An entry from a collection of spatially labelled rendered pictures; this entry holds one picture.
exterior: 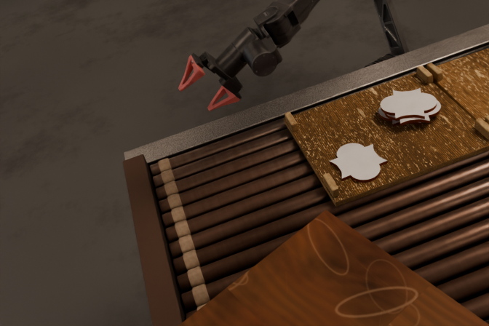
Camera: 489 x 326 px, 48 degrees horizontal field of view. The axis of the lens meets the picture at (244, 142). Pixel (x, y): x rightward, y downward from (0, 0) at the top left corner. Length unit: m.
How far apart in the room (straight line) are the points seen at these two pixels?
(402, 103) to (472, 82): 0.22
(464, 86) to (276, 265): 0.78
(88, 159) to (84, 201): 0.35
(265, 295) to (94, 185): 2.15
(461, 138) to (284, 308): 0.65
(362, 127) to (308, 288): 0.57
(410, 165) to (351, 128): 0.20
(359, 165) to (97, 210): 1.83
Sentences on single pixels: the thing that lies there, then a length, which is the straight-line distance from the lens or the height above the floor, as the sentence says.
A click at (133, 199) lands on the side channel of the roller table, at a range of 1.39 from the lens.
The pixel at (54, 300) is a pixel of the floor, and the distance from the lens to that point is 2.63.
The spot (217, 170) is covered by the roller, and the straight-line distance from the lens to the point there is 1.43.
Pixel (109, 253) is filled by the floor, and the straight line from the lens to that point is 2.67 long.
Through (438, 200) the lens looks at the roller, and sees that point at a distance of 1.28.
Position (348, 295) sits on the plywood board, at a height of 1.04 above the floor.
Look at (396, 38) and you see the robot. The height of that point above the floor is 0.46.
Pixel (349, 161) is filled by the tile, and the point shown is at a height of 0.95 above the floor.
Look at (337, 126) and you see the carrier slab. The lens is 1.45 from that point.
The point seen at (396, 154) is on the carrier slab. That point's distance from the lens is 1.36.
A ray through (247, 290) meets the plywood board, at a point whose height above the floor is 1.04.
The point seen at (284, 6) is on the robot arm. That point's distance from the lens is 1.23.
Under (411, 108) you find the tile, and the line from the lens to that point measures 1.43.
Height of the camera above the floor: 1.85
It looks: 39 degrees down
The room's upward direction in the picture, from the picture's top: 15 degrees counter-clockwise
